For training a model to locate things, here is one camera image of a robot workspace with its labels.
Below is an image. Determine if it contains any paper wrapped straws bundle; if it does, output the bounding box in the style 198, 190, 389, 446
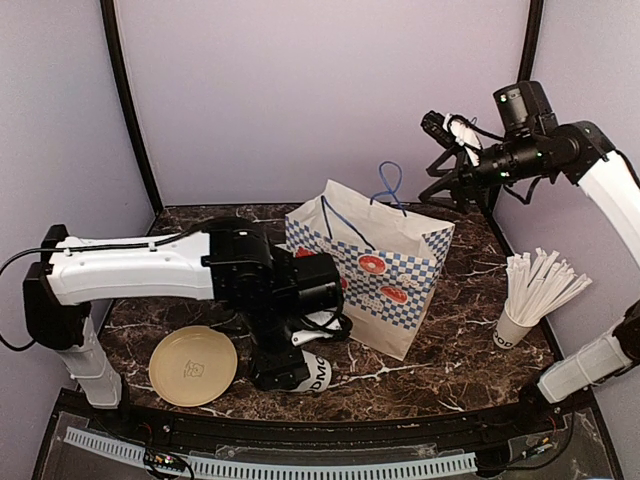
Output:
504, 247, 592, 327

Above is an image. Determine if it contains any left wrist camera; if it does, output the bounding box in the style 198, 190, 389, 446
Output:
291, 310, 353, 346

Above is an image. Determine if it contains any left black frame post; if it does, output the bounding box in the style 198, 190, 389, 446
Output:
99, 0, 164, 215

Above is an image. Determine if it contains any white perforated cable duct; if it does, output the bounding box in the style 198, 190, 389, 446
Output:
64, 427, 477, 479

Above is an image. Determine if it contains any black front table rail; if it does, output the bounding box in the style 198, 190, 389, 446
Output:
49, 394, 591, 454

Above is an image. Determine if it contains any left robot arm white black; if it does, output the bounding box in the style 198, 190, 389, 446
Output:
22, 217, 351, 436

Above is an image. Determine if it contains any cream yellow plate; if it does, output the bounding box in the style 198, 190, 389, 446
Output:
149, 326, 238, 407

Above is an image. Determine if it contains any right black frame post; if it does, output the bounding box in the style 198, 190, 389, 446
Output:
482, 0, 545, 219

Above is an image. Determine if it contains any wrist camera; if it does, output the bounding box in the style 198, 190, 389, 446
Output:
421, 110, 482, 166
291, 310, 353, 346

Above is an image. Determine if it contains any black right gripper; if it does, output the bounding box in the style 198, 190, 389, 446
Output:
419, 131, 553, 213

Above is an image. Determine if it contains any white cup holding straws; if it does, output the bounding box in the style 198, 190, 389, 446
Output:
493, 306, 533, 350

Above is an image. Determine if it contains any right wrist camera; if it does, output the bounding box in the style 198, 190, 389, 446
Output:
421, 110, 482, 166

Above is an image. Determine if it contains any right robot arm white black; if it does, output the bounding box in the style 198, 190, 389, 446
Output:
410, 80, 639, 434

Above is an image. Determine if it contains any blue checkered paper bag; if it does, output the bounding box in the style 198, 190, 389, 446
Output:
285, 180, 455, 360

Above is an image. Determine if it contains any black frame post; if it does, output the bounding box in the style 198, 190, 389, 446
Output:
99, 0, 164, 215
482, 0, 545, 219

